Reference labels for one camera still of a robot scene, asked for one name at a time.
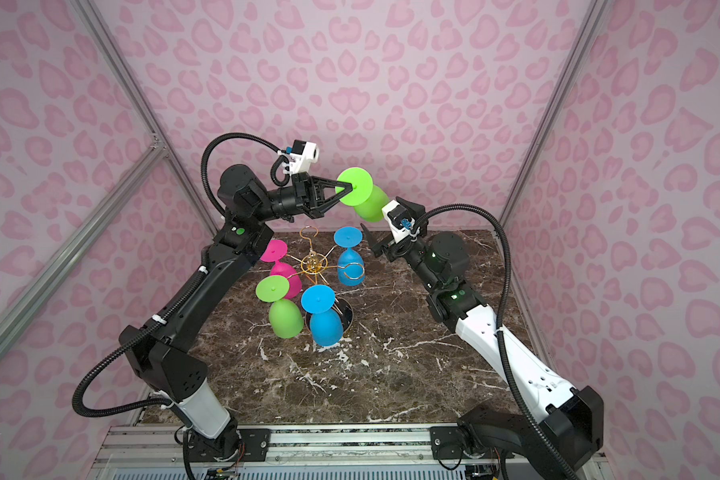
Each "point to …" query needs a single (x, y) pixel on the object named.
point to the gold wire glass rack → (316, 263)
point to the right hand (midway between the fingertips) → (383, 208)
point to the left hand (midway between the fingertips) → (350, 187)
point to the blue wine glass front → (326, 325)
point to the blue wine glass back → (350, 264)
